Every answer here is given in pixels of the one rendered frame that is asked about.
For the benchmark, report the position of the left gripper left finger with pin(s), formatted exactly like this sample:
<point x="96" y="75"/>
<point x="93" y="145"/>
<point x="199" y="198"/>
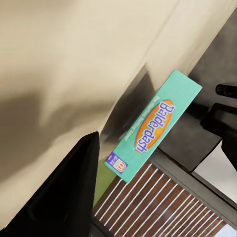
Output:
<point x="62" y="206"/>

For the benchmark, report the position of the door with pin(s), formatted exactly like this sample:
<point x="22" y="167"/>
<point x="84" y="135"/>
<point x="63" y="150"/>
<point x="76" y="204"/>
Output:
<point x="162" y="200"/>

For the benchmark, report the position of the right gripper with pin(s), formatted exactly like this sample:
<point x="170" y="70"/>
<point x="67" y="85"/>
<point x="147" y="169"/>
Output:
<point x="220" y="119"/>

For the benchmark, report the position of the board game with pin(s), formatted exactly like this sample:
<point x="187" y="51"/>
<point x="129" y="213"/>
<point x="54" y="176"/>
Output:
<point x="153" y="124"/>

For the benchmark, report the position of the bed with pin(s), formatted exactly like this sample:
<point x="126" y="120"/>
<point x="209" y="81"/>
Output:
<point x="69" y="68"/>

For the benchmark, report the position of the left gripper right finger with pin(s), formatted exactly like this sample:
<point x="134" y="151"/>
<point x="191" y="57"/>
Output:
<point x="229" y="147"/>

